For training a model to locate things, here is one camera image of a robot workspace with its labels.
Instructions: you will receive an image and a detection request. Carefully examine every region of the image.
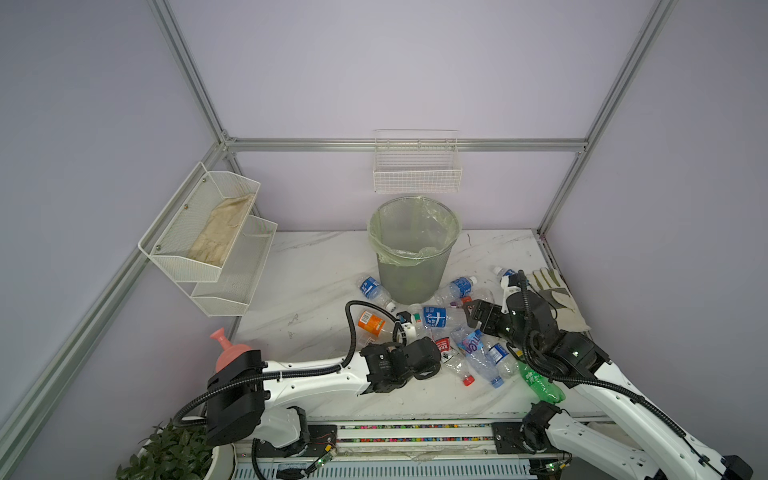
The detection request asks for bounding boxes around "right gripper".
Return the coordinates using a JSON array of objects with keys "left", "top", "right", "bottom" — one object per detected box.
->
[{"left": 459, "top": 298, "right": 535, "bottom": 358}]

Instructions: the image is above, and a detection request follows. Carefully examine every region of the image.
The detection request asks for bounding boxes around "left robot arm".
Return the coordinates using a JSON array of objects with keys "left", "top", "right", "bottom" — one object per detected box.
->
[{"left": 171, "top": 300, "right": 441, "bottom": 449}]

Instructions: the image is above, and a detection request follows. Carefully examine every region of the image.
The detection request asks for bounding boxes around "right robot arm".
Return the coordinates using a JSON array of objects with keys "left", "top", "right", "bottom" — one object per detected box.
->
[{"left": 463, "top": 268, "right": 754, "bottom": 479}]

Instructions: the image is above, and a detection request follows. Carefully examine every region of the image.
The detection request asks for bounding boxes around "blue label bottle near bin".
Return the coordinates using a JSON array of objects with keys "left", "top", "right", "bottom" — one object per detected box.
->
[{"left": 433, "top": 276, "right": 478, "bottom": 305}]

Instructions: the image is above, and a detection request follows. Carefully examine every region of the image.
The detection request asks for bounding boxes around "blue label bottle by bin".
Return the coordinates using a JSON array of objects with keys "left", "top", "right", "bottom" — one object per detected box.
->
[{"left": 356, "top": 275, "right": 397, "bottom": 313}]

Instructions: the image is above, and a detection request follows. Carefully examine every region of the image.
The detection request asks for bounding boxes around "grey mesh waste bin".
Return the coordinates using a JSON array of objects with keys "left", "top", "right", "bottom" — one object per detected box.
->
[{"left": 368, "top": 196, "right": 463, "bottom": 304}]

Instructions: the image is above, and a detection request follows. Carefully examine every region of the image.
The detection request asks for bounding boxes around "green plastic bin liner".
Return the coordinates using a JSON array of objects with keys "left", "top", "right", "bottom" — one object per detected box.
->
[{"left": 367, "top": 195, "right": 462, "bottom": 267}]

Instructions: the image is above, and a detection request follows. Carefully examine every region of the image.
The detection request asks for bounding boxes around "red label bottle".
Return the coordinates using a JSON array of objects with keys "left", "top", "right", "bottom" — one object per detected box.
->
[{"left": 435, "top": 337, "right": 475, "bottom": 386}]

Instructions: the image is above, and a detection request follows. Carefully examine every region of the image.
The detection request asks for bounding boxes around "blue label bottle far right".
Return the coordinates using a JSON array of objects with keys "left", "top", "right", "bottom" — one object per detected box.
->
[{"left": 492, "top": 266, "right": 517, "bottom": 283}]

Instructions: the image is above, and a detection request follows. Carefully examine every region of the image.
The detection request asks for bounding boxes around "small blue label bottle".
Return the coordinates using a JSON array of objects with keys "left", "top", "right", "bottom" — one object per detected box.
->
[{"left": 487, "top": 343, "right": 519, "bottom": 380}]

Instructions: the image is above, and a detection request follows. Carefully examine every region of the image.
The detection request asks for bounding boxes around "orange label bottle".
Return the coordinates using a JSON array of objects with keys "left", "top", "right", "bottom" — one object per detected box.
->
[{"left": 357, "top": 310, "right": 387, "bottom": 338}]

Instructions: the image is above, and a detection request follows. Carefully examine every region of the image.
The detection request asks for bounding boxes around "grey white work glove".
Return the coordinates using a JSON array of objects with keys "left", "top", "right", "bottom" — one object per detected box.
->
[{"left": 526, "top": 268, "right": 590, "bottom": 333}]

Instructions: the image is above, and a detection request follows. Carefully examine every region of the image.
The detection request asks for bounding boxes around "green soda bottle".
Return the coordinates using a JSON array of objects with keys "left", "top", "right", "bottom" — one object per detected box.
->
[{"left": 517, "top": 360, "right": 566, "bottom": 405}]

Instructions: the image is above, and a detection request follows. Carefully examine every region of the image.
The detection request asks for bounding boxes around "pink watering can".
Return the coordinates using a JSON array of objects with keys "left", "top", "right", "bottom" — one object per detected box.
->
[{"left": 210, "top": 328, "right": 252, "bottom": 373}]

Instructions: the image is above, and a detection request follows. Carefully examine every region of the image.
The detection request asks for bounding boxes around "beige cloth in shelf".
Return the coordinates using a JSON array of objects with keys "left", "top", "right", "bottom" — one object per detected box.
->
[{"left": 188, "top": 194, "right": 255, "bottom": 267}]

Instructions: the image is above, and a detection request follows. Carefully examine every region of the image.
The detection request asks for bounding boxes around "white mesh two-tier shelf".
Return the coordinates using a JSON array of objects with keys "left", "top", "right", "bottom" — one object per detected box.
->
[{"left": 138, "top": 163, "right": 277, "bottom": 317}]

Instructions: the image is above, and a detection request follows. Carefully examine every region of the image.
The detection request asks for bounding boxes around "potted green plant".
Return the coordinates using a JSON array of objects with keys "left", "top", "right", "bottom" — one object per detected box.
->
[{"left": 115, "top": 416, "right": 237, "bottom": 479}]

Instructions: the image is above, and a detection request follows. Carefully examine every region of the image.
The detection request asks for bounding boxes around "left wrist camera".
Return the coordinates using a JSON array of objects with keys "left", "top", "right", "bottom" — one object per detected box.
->
[{"left": 393, "top": 311, "right": 418, "bottom": 346}]

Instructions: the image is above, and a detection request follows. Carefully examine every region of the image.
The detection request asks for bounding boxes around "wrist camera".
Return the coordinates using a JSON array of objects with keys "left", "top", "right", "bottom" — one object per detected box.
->
[
  {"left": 499, "top": 270, "right": 521, "bottom": 314},
  {"left": 393, "top": 311, "right": 418, "bottom": 346}
]

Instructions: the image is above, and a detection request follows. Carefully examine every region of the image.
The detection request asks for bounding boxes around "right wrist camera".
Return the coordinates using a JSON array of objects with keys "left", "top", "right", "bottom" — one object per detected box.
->
[{"left": 499, "top": 270, "right": 521, "bottom": 314}]

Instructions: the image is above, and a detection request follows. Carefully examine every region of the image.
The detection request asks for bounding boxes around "white wire wall basket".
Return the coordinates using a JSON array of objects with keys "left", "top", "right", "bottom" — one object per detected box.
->
[{"left": 373, "top": 129, "right": 463, "bottom": 194}]

